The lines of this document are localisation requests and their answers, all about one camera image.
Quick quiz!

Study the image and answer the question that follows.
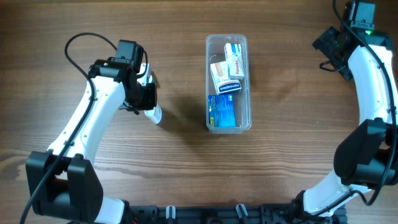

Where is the blue and yellow box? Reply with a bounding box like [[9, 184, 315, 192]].
[[208, 94, 236, 128]]

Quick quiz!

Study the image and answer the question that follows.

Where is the white Hansaplast plaster box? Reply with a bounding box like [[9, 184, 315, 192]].
[[210, 61, 241, 95]]

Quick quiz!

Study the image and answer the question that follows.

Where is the white Panadol box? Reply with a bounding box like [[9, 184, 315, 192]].
[[224, 43, 244, 80]]

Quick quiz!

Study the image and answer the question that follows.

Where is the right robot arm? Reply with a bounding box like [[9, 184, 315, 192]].
[[287, 1, 397, 223]]

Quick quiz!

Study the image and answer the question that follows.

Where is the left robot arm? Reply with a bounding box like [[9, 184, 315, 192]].
[[25, 40, 162, 223]]

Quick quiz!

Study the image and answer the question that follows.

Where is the clear plastic container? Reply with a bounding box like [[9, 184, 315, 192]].
[[206, 34, 252, 134]]

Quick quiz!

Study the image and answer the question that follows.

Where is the white spray bottle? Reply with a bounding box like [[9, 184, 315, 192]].
[[144, 103, 162, 124]]

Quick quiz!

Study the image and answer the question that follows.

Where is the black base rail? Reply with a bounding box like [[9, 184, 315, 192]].
[[130, 203, 348, 224]]

